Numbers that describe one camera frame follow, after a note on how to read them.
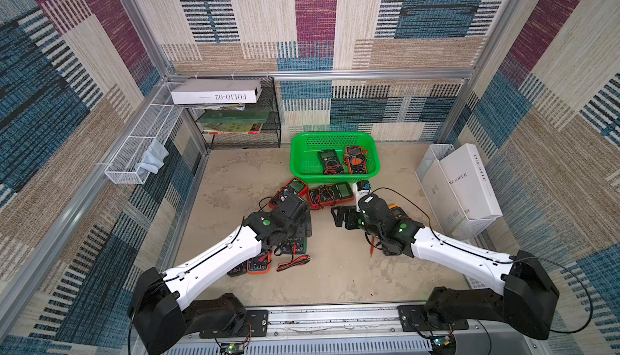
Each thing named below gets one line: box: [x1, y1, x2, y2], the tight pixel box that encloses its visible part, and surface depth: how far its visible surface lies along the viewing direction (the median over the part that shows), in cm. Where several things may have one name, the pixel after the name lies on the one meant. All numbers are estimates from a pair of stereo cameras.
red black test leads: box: [276, 253, 312, 272], surface depth 76 cm
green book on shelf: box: [198, 108, 272, 135], surface depth 101 cm
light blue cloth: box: [134, 138, 169, 175], surface depth 69 cm
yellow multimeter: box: [388, 204, 407, 220], surface depth 96 cm
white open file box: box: [414, 143, 496, 240], surface depth 87 cm
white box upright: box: [438, 143, 503, 221], surface depth 82 cm
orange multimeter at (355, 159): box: [343, 146, 368, 175], surface depth 111 cm
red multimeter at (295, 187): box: [268, 177, 309, 210], surface depth 101 cm
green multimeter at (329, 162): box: [318, 148, 344, 176], surface depth 113 cm
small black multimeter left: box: [226, 259, 248, 278], surface depth 83 cm
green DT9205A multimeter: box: [281, 237, 308, 255], surface depth 76 cm
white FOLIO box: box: [170, 79, 263, 105], surface depth 81 cm
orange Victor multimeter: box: [247, 247, 273, 275], surface depth 83 cm
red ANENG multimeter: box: [307, 181, 355, 210], surface depth 101 cm
